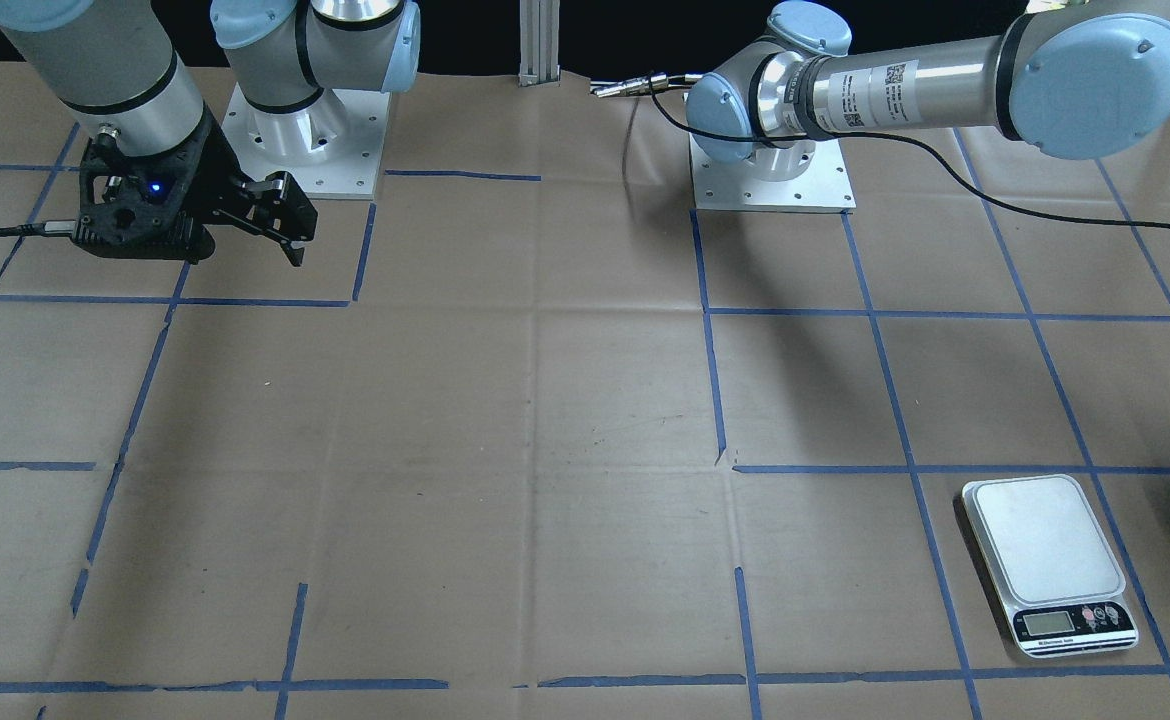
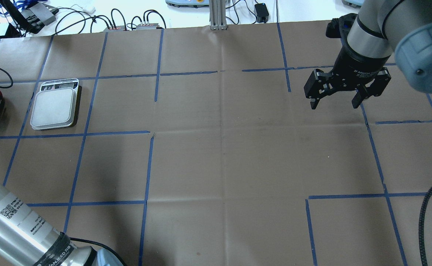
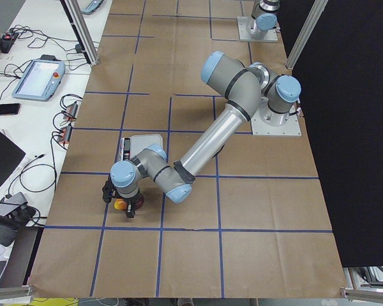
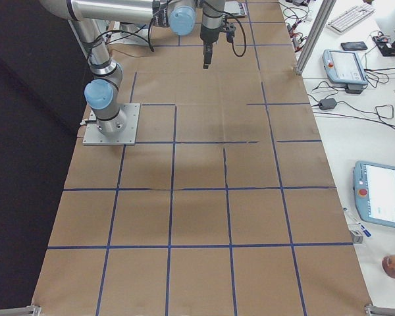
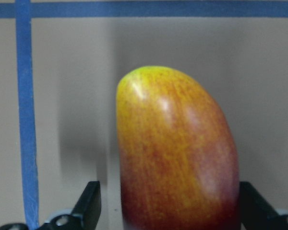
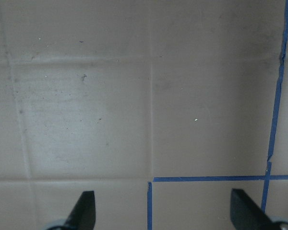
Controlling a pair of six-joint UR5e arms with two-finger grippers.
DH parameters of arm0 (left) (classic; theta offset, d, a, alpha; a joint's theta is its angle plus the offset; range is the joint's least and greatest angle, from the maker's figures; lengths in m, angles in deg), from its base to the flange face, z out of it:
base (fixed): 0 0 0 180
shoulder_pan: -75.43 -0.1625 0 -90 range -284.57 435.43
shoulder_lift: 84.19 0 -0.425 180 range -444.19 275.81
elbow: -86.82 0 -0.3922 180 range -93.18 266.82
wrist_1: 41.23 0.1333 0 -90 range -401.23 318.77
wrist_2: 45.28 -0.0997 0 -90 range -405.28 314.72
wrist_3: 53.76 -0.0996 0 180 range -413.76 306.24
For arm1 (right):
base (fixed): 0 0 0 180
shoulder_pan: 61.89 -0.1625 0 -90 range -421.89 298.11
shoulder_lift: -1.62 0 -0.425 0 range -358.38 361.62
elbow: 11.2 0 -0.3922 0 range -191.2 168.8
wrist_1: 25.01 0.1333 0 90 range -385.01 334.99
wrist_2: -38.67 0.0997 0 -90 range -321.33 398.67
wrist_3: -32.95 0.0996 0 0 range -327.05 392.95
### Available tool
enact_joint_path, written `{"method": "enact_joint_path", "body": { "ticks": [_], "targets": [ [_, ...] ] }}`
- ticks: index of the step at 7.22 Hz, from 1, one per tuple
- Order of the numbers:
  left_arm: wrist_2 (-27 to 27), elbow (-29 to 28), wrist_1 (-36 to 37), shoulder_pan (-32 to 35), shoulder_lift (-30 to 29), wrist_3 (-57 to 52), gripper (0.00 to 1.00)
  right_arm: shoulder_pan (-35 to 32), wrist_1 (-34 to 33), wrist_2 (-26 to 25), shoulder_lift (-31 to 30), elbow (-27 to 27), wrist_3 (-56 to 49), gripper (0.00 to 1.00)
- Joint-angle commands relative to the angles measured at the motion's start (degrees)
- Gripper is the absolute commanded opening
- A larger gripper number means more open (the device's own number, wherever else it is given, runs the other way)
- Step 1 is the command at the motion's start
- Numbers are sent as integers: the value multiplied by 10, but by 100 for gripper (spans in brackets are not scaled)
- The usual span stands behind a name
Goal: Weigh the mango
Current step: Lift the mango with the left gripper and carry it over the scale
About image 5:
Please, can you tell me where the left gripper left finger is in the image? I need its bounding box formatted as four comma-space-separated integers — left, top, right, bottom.
39, 181, 101, 230

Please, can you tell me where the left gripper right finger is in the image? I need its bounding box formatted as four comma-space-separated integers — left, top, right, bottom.
240, 182, 288, 230

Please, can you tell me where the red yellow mango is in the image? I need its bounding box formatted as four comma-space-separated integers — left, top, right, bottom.
116, 66, 240, 230

